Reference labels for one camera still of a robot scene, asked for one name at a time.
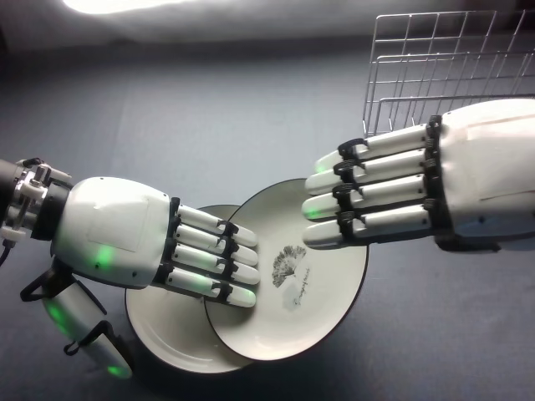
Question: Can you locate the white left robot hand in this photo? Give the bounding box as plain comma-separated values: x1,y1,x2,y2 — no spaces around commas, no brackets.
19,175,262,381

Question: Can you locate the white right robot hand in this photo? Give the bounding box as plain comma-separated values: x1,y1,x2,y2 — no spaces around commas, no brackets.
300,97,535,255

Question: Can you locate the white plate with black rim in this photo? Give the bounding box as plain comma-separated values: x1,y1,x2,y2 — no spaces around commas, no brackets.
124,203,257,374
204,177,369,363

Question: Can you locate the grey table cloth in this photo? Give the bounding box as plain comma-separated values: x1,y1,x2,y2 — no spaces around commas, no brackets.
0,28,535,401

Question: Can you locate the white cloth sheet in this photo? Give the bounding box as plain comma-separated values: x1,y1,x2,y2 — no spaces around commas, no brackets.
0,0,535,45

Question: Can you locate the wire dish rack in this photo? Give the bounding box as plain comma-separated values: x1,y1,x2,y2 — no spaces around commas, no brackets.
361,8,535,137

